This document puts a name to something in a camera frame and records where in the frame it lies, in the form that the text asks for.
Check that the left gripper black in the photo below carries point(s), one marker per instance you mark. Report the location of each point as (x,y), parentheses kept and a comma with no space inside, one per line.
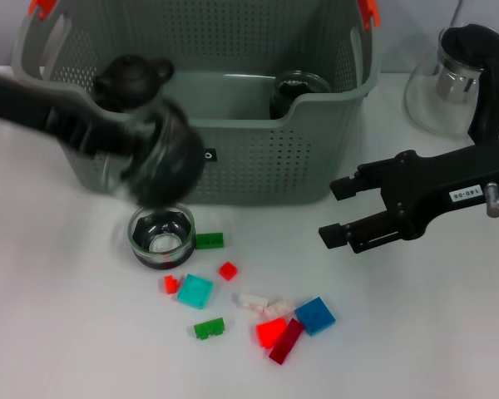
(66,120)

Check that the grey-green perforated storage bin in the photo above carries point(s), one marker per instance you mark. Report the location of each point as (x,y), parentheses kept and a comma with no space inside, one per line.
(253,166)

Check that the small orange-red notched brick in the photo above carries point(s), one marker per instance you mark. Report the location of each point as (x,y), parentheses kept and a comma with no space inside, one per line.
(170,284)

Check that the teal square toy plate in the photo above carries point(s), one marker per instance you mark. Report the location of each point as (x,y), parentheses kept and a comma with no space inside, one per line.
(195,291)

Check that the small red square brick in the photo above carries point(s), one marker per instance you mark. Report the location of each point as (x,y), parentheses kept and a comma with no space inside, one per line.
(228,271)

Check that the glass coffee pot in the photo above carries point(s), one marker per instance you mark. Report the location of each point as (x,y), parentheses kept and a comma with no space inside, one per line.
(488,95)

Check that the green toy brick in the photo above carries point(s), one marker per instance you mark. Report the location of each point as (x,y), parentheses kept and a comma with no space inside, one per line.
(210,241)
(208,329)

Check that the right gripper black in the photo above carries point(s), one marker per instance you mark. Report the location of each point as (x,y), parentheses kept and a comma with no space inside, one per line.
(441,183)

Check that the bright red toy brick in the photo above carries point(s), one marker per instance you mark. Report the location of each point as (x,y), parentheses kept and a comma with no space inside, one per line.
(270,331)

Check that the blue square toy plate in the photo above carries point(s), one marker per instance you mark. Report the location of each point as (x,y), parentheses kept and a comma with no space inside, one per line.
(315,316)

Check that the black clay teapot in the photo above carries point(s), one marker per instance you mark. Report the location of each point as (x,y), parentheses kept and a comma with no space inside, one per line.
(129,79)

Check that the dark red flat brick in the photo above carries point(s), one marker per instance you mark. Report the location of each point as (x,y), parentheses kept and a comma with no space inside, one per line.
(287,343)

